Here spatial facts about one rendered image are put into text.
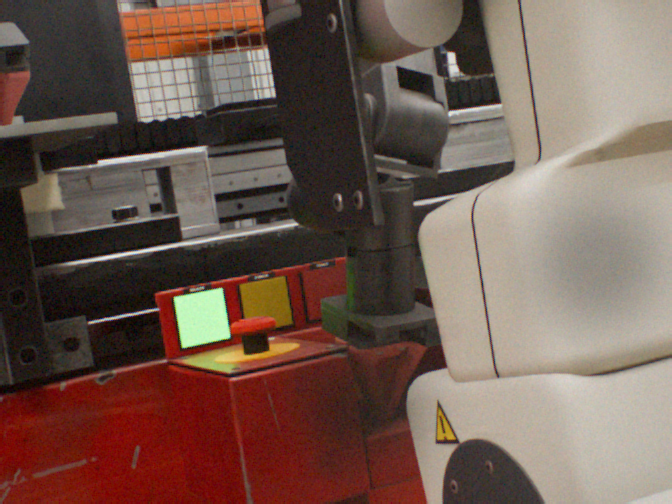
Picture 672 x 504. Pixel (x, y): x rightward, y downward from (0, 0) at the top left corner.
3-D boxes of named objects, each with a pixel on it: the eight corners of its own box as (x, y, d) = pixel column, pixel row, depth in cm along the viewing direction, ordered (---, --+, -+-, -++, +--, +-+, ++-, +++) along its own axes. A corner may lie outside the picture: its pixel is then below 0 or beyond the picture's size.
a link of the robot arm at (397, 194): (371, 180, 95) (427, 171, 99) (321, 170, 101) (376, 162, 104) (373, 266, 97) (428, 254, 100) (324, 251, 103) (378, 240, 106)
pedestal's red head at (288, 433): (252, 527, 94) (214, 296, 93) (187, 493, 109) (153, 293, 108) (472, 463, 102) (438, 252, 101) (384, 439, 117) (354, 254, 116)
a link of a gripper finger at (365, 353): (389, 395, 110) (387, 294, 108) (432, 419, 104) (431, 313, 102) (322, 409, 107) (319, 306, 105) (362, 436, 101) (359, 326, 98)
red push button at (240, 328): (244, 367, 99) (237, 323, 99) (228, 363, 103) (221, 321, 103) (289, 357, 101) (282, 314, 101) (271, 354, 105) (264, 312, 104)
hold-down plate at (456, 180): (405, 202, 139) (401, 176, 138) (384, 204, 143) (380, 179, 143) (620, 165, 151) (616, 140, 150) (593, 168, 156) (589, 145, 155)
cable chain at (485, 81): (309, 125, 183) (305, 100, 183) (295, 129, 189) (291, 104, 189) (550, 91, 201) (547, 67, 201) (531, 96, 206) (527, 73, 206)
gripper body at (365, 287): (384, 307, 108) (382, 226, 107) (447, 336, 99) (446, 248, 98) (319, 319, 105) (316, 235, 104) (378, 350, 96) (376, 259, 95)
